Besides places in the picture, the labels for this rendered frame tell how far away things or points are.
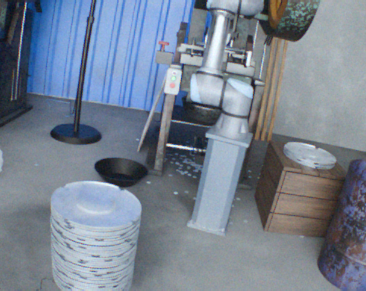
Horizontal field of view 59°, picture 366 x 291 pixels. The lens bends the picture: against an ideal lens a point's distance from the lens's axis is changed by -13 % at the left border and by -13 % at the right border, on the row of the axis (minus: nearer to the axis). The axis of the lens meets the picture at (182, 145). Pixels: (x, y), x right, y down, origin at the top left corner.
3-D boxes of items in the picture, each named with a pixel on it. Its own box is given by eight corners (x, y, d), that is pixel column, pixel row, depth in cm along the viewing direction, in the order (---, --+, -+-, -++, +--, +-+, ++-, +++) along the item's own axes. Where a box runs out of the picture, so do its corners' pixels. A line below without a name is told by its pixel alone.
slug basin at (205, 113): (234, 129, 221) (238, 114, 218) (178, 120, 220) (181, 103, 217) (228, 115, 254) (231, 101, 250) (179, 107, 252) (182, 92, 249)
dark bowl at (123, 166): (143, 196, 187) (145, 184, 185) (87, 186, 186) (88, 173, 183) (148, 173, 216) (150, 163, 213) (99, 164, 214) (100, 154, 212)
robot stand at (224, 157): (224, 236, 163) (248, 144, 149) (186, 226, 167) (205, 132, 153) (231, 218, 180) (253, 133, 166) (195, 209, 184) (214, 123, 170)
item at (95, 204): (157, 205, 118) (157, 203, 118) (104, 242, 93) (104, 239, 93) (89, 176, 129) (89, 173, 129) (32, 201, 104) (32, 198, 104)
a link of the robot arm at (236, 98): (249, 117, 150) (255, 86, 146) (217, 110, 151) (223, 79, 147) (248, 111, 161) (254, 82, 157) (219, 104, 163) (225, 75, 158)
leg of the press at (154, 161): (162, 176, 215) (189, 21, 187) (142, 173, 215) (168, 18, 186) (168, 131, 302) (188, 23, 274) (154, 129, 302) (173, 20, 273)
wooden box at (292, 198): (330, 238, 173) (352, 178, 162) (264, 231, 172) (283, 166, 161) (311, 204, 211) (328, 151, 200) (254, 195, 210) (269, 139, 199)
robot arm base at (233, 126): (245, 142, 151) (251, 119, 148) (210, 132, 154) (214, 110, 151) (249, 133, 165) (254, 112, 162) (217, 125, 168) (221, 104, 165)
